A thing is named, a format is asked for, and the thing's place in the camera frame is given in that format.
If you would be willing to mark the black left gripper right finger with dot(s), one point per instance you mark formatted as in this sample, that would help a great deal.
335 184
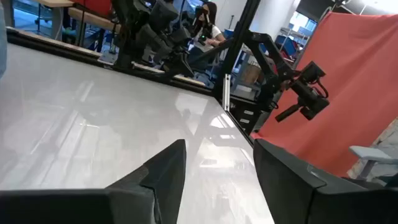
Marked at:
295 199

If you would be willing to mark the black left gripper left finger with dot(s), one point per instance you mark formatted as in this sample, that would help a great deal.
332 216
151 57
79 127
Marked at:
161 186

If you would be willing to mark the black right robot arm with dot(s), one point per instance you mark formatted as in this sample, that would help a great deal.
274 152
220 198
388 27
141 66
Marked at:
155 37

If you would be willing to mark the person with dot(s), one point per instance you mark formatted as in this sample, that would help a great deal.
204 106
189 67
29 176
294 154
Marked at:
211 31

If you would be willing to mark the cardboard box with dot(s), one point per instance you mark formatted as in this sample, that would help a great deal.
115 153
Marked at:
251 74

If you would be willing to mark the light grey chair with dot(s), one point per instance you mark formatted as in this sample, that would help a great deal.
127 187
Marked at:
370 154

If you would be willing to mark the black box white labels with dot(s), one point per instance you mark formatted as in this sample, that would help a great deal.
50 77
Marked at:
248 118

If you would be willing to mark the wooden bench table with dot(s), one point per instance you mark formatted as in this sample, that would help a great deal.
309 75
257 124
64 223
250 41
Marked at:
93 19

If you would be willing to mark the blue chair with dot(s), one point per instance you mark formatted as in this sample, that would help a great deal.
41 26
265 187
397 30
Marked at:
287 45

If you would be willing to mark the red fabric backdrop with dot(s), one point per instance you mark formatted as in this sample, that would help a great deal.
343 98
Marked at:
357 77

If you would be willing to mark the silver aluminium bracket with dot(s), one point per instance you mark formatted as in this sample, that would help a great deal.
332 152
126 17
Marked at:
226 93

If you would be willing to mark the black aluminium frame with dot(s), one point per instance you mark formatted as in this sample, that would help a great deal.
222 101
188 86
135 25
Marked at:
237 37

